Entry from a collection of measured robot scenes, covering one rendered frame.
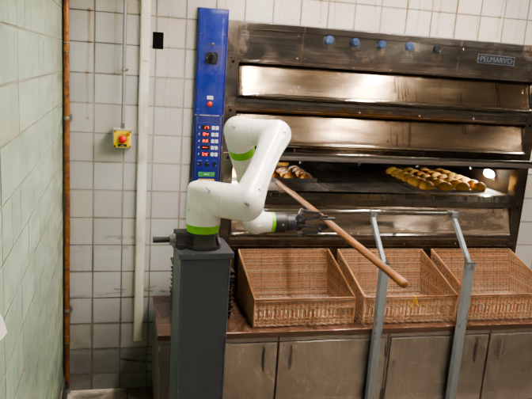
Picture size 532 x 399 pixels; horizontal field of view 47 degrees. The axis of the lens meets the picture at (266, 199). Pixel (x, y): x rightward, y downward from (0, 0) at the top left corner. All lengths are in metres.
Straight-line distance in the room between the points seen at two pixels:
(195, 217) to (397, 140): 1.74
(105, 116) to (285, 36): 1.05
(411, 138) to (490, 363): 1.35
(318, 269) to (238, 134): 1.36
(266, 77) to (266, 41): 0.19
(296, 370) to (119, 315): 1.05
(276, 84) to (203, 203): 1.34
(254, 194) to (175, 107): 1.26
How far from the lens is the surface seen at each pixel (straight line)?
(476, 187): 4.21
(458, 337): 3.52
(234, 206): 2.20
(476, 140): 3.94
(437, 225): 3.93
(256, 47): 3.42
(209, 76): 3.33
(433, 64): 3.77
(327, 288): 3.67
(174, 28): 3.34
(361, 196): 3.67
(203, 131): 3.35
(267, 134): 2.46
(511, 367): 3.86
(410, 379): 3.57
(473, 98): 3.89
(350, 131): 3.59
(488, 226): 4.11
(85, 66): 3.33
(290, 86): 3.44
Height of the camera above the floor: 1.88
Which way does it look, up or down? 12 degrees down
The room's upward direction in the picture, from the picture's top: 4 degrees clockwise
